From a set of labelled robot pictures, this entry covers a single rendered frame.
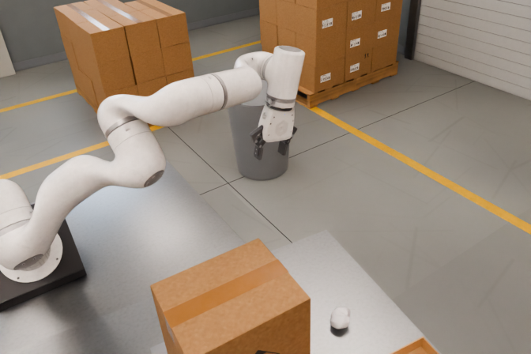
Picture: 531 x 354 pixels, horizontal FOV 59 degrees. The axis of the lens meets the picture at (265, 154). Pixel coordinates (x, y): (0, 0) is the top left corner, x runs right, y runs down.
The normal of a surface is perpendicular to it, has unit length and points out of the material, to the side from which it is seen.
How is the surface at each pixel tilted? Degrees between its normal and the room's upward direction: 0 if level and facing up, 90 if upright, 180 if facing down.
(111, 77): 90
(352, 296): 0
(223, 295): 0
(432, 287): 0
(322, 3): 90
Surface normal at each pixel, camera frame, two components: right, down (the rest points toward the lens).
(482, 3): -0.83, 0.33
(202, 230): -0.04, -0.84
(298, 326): 0.51, 0.44
